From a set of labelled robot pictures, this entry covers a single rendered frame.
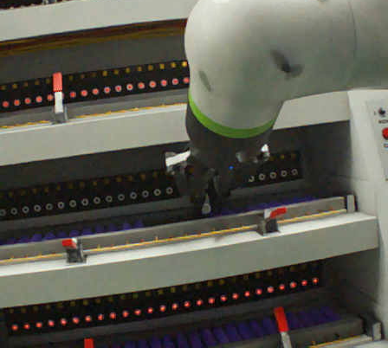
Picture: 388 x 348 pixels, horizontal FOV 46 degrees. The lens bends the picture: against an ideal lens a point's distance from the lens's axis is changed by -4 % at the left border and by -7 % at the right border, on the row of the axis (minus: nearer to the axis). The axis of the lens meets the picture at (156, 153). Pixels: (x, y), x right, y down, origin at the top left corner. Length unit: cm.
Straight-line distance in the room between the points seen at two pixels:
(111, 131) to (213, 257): 22
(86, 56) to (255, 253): 49
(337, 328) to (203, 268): 24
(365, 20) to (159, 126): 36
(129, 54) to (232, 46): 58
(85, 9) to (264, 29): 43
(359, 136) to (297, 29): 39
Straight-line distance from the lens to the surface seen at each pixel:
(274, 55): 37
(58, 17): 75
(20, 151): 68
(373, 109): 76
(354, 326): 78
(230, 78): 37
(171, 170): 57
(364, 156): 73
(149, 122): 67
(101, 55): 92
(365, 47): 40
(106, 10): 74
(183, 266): 64
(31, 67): 93
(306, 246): 68
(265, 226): 66
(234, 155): 49
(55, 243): 69
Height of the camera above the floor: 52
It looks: 13 degrees up
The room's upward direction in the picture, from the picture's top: 9 degrees counter-clockwise
